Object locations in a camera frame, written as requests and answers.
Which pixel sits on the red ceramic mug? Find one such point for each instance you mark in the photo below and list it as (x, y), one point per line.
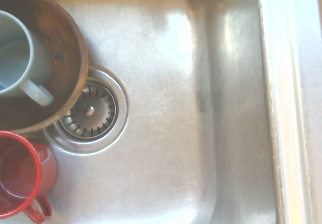
(22, 173)

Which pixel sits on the light blue ceramic mug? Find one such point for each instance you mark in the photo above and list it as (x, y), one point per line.
(15, 58)

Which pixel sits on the brown wooden bowl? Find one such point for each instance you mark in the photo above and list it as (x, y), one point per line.
(63, 47)

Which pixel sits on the metal sink drain strainer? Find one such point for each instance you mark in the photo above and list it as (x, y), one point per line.
(98, 118)

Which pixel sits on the stainless steel sink basin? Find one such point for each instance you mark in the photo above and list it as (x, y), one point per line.
(166, 113)

